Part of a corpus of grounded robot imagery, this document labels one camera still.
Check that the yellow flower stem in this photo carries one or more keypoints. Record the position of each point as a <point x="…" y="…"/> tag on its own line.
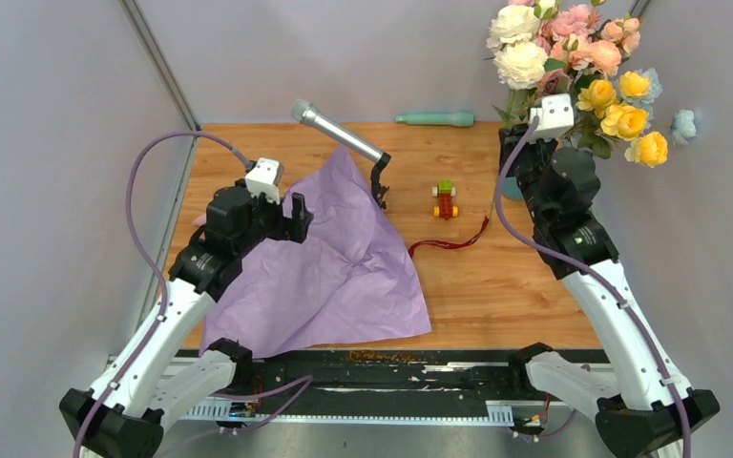
<point x="619" y="114"/>

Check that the dark red printed ribbon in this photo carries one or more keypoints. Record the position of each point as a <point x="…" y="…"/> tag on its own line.
<point x="450" y="244"/>

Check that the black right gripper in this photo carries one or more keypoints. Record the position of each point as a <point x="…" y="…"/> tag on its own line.
<point x="506" y="136"/>

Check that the mint green toy microphone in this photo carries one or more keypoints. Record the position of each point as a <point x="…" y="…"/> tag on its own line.
<point x="459" y="119"/>

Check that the black microphone tripod stand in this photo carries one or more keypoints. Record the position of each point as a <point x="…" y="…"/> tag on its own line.
<point x="378" y="190"/>

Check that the toy brick car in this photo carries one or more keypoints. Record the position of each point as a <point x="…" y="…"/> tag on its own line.
<point x="444" y="191"/>

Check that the white flower stem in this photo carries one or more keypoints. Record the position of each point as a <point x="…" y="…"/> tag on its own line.
<point x="519" y="54"/>

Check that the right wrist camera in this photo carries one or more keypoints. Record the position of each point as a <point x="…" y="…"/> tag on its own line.
<point x="555" y="117"/>

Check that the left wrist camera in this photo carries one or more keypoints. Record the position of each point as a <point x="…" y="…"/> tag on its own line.
<point x="264" y="178"/>

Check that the mauve purple flower stem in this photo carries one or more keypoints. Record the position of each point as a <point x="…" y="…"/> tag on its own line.
<point x="553" y="82"/>

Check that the teal cylindrical vase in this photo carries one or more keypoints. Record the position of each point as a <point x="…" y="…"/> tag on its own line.
<point x="510" y="189"/>

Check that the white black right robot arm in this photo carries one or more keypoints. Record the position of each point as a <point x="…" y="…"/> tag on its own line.
<point x="646" y="406"/>

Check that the purple pink wrapping paper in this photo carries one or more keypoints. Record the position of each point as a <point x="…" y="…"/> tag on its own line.
<point x="352" y="280"/>

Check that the silver microphone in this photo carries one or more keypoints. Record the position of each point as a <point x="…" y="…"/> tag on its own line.
<point x="309" y="115"/>

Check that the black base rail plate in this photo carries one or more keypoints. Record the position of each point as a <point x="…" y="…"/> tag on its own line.
<point x="392" y="386"/>

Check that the peach orange flower stem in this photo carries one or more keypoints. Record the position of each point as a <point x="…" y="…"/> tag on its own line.
<point x="615" y="42"/>

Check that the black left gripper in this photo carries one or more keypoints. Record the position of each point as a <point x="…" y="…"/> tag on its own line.
<point x="288" y="228"/>

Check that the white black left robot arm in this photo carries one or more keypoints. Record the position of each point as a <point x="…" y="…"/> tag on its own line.
<point x="128" y="409"/>

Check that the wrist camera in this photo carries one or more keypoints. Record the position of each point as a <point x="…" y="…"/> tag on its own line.
<point x="555" y="117"/>
<point x="264" y="178"/>

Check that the light blue artificial flowers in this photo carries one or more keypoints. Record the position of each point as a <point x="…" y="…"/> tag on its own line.
<point x="682" y="123"/>

